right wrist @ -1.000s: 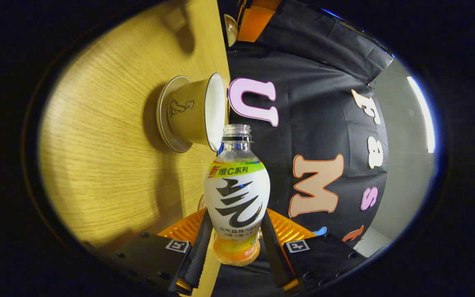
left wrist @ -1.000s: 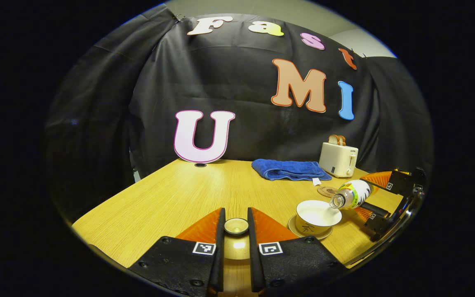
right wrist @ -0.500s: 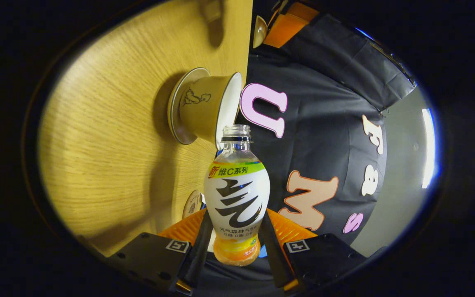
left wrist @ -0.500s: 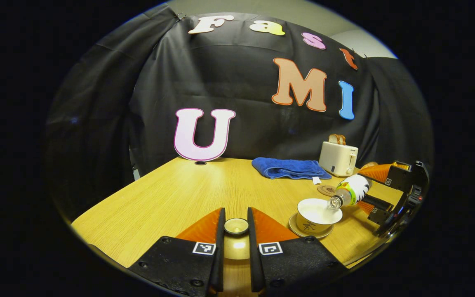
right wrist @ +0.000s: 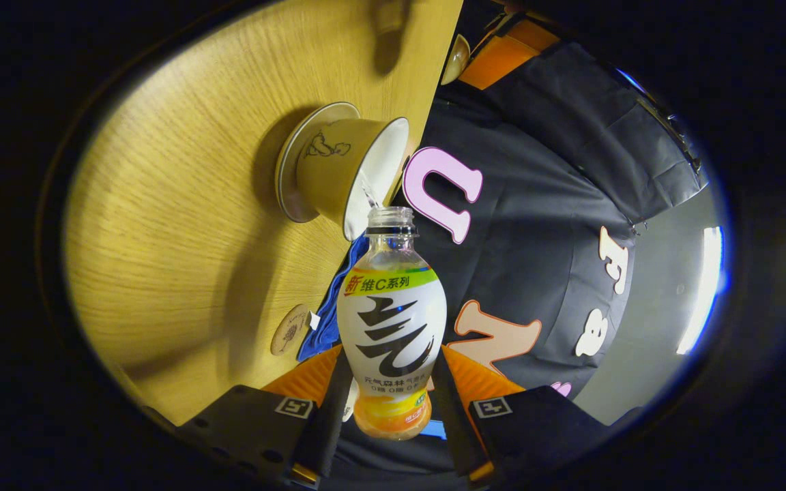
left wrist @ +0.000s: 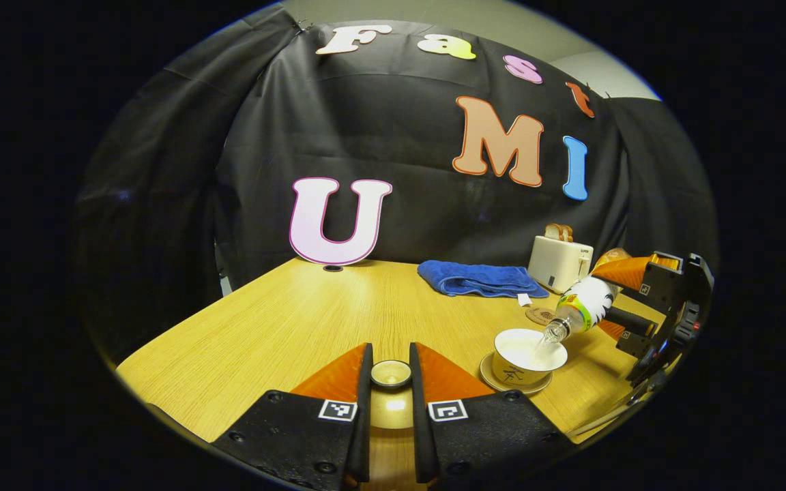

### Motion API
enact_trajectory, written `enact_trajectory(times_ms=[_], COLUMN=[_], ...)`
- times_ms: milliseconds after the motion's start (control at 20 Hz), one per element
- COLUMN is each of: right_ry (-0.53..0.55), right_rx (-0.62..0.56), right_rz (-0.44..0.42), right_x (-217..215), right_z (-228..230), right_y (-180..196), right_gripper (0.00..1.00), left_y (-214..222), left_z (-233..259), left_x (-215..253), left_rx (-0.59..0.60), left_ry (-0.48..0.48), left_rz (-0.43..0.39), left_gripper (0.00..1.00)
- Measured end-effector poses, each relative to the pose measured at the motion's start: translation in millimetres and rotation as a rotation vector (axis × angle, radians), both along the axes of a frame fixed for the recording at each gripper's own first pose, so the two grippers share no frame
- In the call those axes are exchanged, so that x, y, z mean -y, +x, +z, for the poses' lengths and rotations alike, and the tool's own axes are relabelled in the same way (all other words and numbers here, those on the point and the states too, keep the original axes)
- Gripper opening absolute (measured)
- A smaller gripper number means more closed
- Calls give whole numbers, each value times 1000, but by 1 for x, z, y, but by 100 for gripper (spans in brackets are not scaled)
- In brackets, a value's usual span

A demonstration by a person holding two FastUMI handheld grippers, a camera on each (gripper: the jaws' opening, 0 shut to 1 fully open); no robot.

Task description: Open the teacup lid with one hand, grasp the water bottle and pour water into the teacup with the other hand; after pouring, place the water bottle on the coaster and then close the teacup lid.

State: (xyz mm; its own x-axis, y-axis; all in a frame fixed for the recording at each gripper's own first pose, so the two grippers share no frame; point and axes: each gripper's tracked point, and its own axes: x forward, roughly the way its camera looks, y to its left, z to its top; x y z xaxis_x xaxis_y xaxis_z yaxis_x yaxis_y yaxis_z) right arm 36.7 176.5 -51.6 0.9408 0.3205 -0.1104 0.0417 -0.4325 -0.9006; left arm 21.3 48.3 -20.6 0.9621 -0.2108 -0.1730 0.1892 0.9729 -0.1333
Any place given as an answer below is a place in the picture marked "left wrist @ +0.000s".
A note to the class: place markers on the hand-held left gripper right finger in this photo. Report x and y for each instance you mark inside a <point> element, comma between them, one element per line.
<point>420,423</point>

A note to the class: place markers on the round wooden coaster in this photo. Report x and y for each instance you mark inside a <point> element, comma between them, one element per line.
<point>537,316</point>

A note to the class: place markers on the blue folded towel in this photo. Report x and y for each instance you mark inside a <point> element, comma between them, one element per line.
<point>475,278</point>

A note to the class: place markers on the white toaster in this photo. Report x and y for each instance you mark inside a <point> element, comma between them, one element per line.
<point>557,266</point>

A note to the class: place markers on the toast bread slice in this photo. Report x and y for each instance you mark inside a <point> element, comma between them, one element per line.
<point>554,232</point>
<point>566,234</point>

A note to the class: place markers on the white teacup lid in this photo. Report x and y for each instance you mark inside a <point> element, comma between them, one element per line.
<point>391,374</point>

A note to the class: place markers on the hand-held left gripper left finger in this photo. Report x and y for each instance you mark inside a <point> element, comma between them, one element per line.
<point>364,423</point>

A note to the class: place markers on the white teacup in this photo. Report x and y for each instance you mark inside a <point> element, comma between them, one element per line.
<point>516,372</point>

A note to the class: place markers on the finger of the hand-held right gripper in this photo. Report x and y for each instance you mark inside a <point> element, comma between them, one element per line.
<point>635,320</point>
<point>659,279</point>

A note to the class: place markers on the clear water bottle white label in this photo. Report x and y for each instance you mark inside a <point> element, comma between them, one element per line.
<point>587,303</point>

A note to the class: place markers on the black backdrop cloth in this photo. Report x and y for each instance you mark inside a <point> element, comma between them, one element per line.
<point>379,136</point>

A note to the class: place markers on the white saucer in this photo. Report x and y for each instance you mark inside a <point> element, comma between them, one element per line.
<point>492,383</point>

